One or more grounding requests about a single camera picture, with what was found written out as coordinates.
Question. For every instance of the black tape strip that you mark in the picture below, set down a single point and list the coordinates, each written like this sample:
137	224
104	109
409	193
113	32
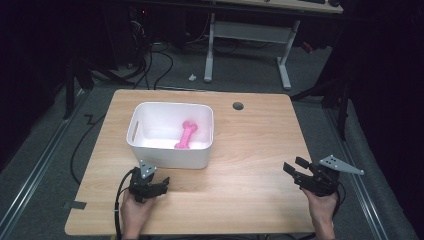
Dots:
78	205

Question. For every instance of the metal floor rail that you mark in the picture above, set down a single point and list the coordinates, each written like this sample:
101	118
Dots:
33	173
369	206

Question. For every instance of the person's right hand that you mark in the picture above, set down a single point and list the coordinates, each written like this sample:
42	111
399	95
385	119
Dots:
321	208

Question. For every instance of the black tripod stand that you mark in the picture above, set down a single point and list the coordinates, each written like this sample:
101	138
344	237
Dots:
69	90
343	113

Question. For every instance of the black computer mouse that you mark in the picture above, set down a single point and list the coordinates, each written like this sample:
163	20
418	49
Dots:
334	3

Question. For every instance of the crumpled white paper scrap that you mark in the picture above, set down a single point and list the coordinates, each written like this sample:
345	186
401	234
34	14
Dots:
192	77

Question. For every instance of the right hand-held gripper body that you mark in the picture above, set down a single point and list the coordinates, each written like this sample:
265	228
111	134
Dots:
320	181

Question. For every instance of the white-framed wooden desk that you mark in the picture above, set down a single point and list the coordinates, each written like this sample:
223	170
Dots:
250	31

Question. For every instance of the dark computer tower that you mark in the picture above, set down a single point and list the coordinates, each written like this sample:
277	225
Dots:
138	33

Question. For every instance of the small red object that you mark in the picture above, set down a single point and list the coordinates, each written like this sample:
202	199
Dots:
307	47

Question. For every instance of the pink bone toy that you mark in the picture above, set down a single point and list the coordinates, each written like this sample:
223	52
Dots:
186	135

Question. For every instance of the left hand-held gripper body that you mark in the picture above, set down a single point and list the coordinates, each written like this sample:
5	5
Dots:
141	186

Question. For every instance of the white plastic bin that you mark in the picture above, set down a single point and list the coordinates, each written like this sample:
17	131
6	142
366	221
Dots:
160	156

